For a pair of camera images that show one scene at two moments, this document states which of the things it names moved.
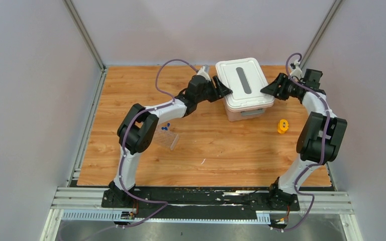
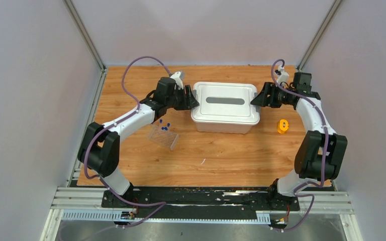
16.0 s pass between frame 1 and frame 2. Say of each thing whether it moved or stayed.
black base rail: stayed
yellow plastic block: stayed
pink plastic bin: moved
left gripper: moved
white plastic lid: moved
